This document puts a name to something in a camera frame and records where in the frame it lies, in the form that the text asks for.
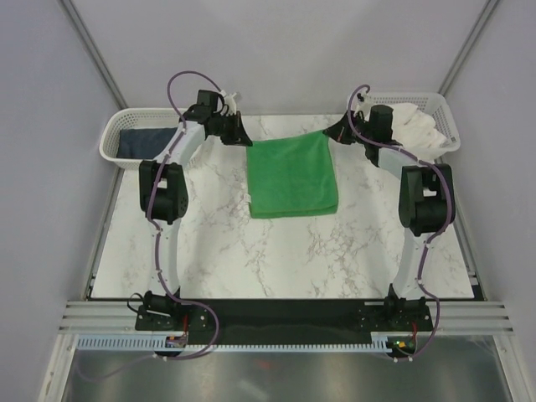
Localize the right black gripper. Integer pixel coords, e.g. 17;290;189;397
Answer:
324;111;374;146

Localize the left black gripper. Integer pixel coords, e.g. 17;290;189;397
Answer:
210;112;252;148

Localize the white towel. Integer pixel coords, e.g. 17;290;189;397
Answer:
389;103;447;155

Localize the green towel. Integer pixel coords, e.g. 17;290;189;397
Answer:
246;131;338;219

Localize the dark blue towel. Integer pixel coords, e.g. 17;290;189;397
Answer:
116;127;177;160

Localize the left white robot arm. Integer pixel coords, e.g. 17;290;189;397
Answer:
138;90;253;302

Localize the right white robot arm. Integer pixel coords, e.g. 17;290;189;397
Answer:
322;105;456;330

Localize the right white plastic basket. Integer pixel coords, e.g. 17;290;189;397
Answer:
351;92;461;161

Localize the white plastic basket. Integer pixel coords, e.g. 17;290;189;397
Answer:
99;108;206;171
351;92;461;161

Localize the left white plastic basket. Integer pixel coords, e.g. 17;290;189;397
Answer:
99;108;206;171

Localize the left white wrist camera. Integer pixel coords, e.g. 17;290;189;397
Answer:
219;90;241;110

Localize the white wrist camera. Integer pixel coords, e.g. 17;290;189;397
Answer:
356;92;374;113
219;90;241;110

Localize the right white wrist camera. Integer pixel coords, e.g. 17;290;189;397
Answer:
356;92;374;113

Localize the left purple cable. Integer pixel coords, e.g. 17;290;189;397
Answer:
144;70;229;311

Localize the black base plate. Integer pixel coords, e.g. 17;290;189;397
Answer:
135;293;433;343

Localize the white slotted cable duct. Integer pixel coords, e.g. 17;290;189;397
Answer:
76;334;392;353

